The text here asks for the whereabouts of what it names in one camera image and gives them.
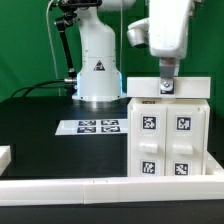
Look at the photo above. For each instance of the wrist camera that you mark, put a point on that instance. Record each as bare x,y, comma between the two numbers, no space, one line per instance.
138,33

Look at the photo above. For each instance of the white tag base sheet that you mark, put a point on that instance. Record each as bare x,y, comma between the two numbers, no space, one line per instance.
92,127

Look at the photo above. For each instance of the white cabinet body box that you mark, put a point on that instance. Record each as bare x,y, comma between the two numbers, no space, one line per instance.
201,104

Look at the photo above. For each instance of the white U-shaped fence frame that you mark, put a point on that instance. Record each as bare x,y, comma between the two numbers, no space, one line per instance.
110,190

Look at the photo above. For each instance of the white cabinet top block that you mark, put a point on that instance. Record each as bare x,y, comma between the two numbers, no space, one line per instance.
177,87

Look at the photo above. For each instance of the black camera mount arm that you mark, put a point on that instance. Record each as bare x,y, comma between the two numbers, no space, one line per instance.
69,9

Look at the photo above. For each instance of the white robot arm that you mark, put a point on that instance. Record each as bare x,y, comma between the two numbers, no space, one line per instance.
99,80

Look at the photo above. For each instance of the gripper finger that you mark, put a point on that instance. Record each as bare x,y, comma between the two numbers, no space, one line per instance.
169,68

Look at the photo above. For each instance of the white cabinet door panel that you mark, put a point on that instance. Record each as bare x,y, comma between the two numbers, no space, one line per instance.
146,141
184,142

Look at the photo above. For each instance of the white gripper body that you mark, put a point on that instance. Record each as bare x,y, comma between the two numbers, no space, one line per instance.
168,27

